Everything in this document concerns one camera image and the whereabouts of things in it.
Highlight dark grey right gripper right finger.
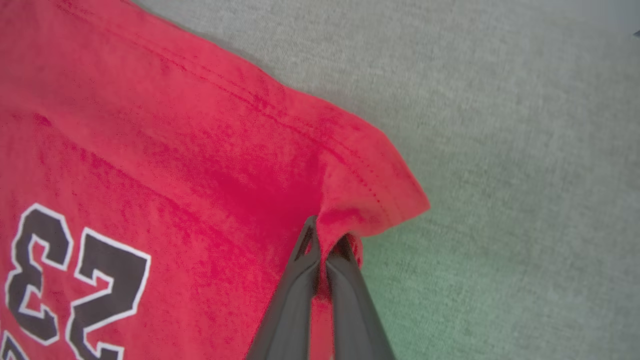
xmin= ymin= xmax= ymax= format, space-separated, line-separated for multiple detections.
xmin=326 ymin=236 xmax=396 ymax=360

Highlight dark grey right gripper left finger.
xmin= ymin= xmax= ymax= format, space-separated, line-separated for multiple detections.
xmin=246 ymin=216 xmax=321 ymax=360

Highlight red and white basketball jersey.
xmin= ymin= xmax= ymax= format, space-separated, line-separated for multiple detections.
xmin=0 ymin=0 xmax=431 ymax=360

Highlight grey fabric sofa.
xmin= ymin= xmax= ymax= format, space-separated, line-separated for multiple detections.
xmin=132 ymin=0 xmax=640 ymax=360

